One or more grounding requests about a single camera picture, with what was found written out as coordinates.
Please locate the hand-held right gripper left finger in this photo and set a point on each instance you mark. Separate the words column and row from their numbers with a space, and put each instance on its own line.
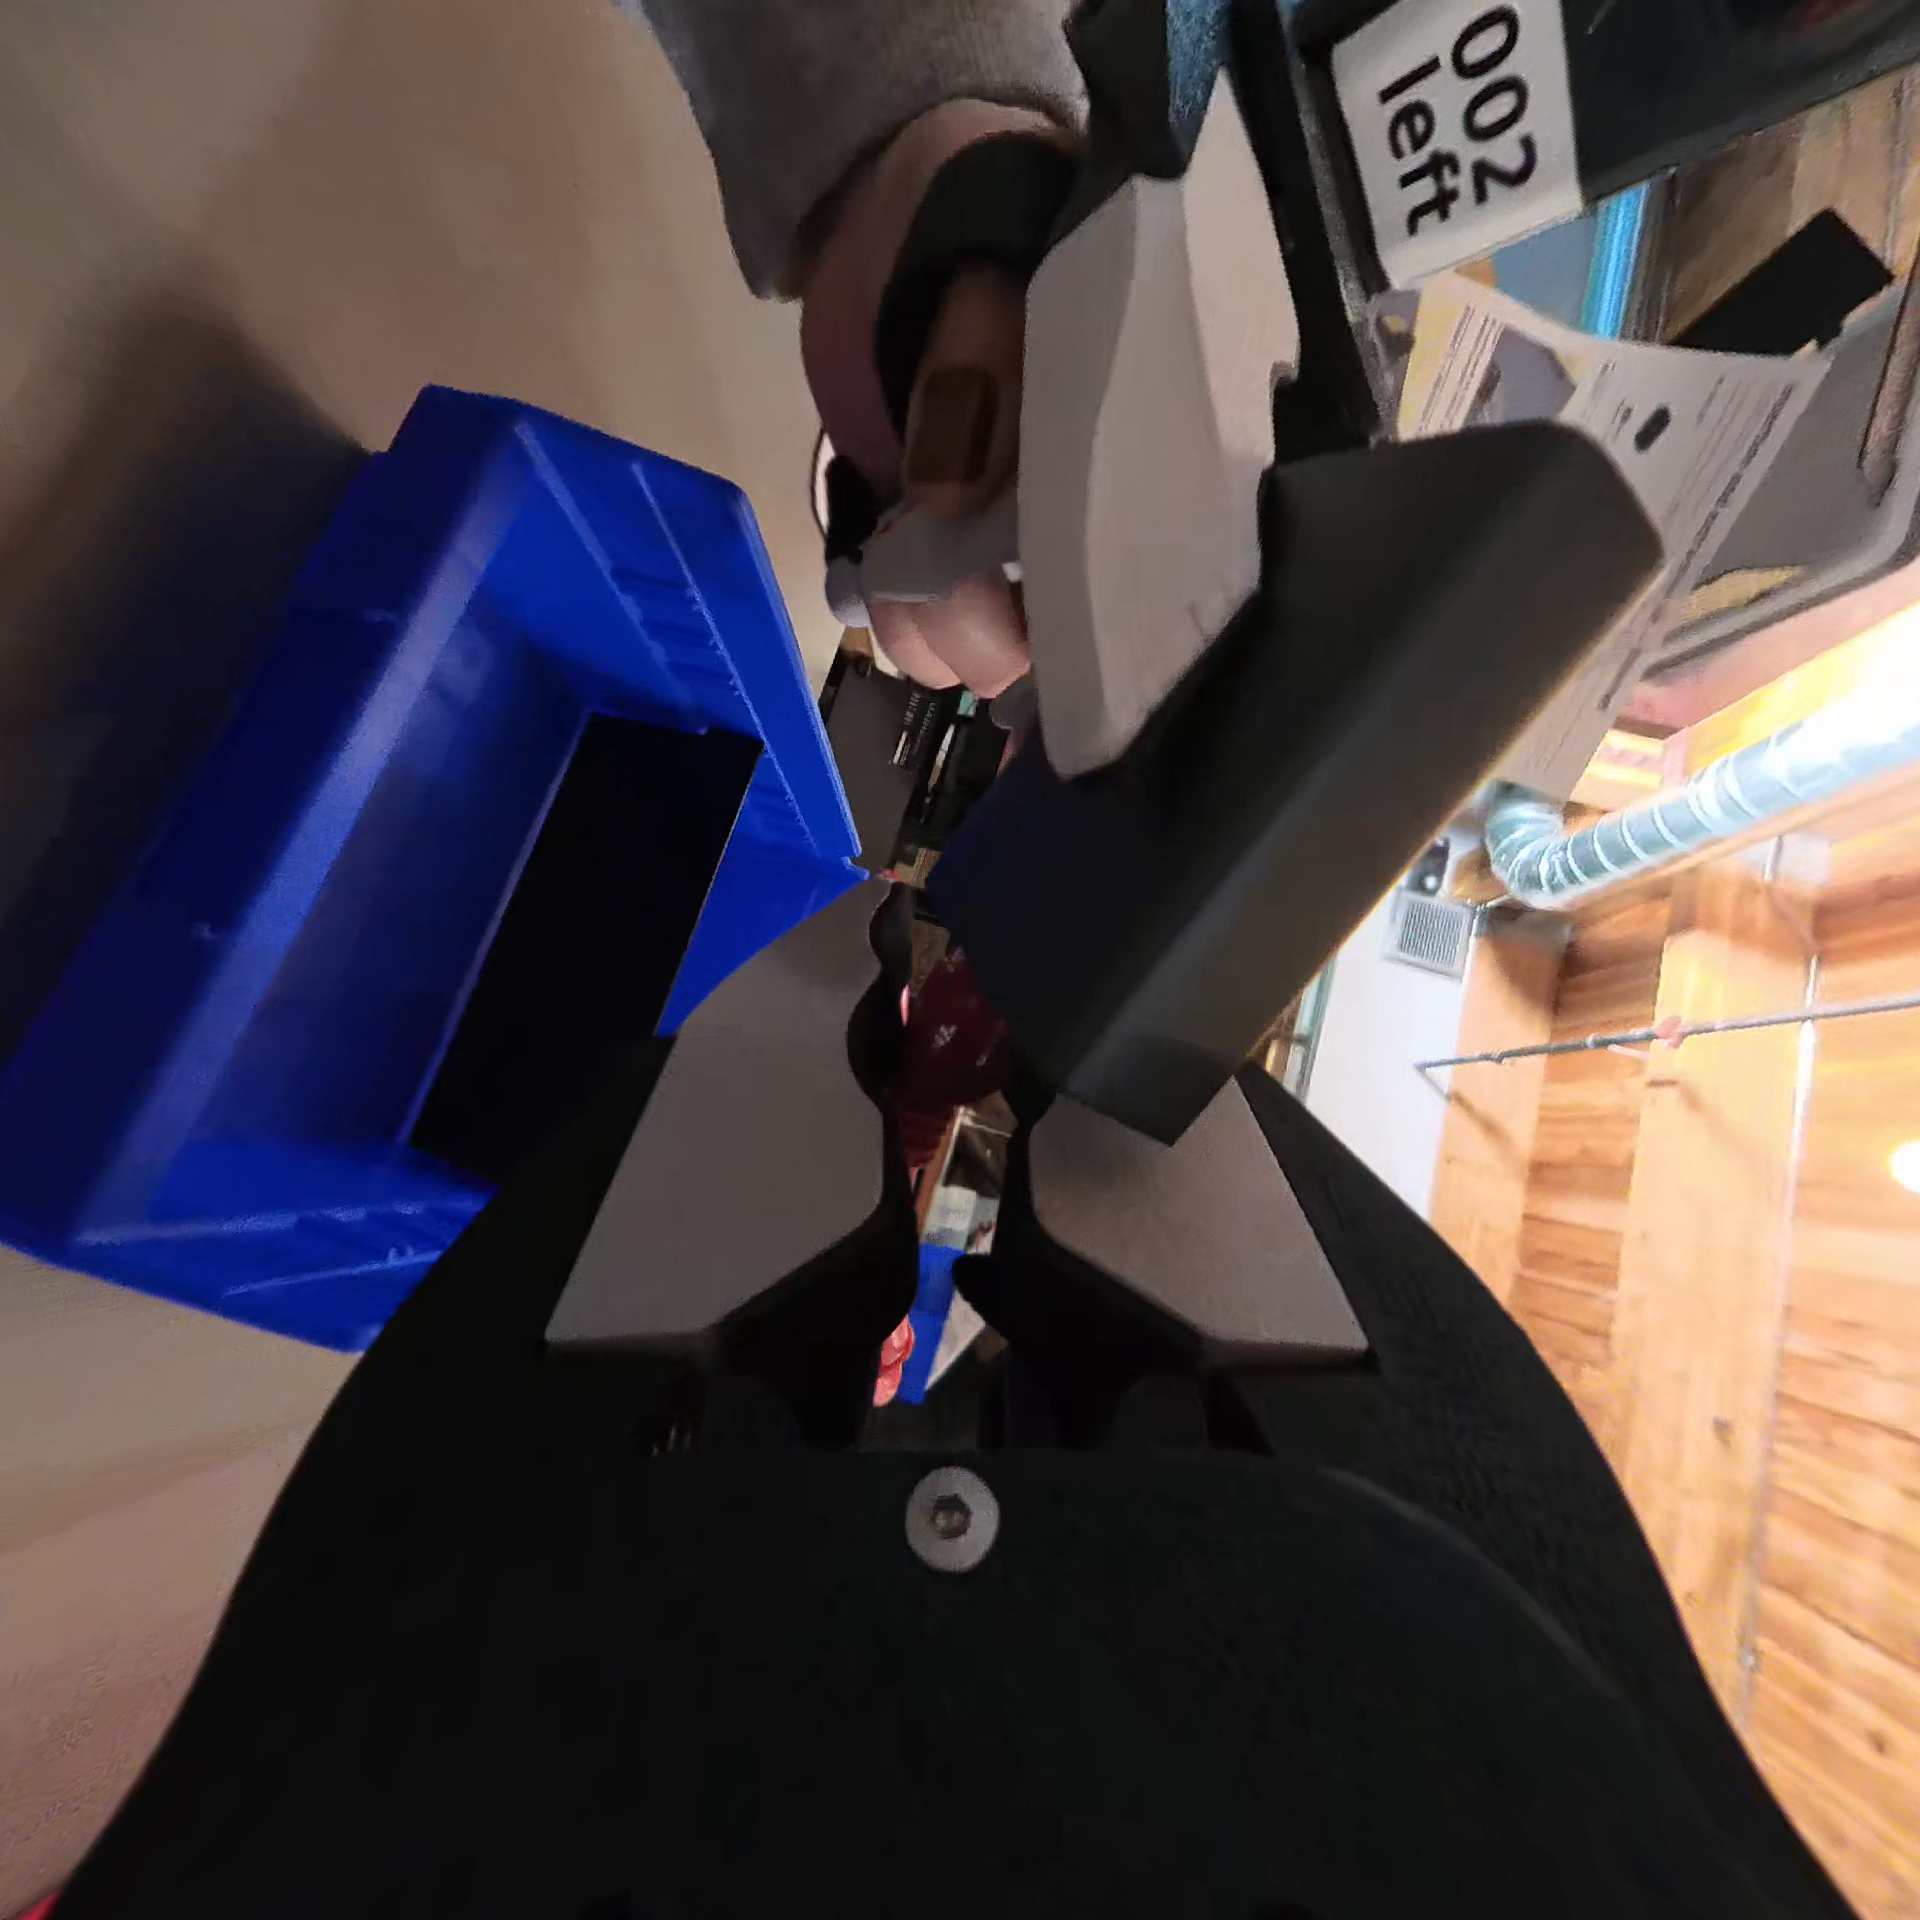
column 735, row 1171

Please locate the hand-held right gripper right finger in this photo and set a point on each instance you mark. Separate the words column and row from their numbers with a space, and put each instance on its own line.
column 1201, row 1246

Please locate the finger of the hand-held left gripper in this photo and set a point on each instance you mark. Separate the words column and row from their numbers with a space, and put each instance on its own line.
column 1881, row 452
column 1141, row 495

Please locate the black network adapter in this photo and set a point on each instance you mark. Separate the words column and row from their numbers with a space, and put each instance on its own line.
column 1349, row 675

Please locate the blue plastic bin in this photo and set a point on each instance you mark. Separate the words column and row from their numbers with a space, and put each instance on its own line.
column 377, row 824

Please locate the person's left hand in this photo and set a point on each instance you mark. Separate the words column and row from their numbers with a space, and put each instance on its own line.
column 961, row 639

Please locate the instruction sheet on board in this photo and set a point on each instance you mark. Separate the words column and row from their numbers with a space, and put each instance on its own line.
column 1725, row 452

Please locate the black bin divider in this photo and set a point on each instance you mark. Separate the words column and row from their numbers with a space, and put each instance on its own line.
column 599, row 898

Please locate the white wall vent grille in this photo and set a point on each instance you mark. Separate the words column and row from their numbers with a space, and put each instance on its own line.
column 1427, row 931

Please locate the silver air duct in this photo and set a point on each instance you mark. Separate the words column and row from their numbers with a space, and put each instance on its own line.
column 1695, row 811

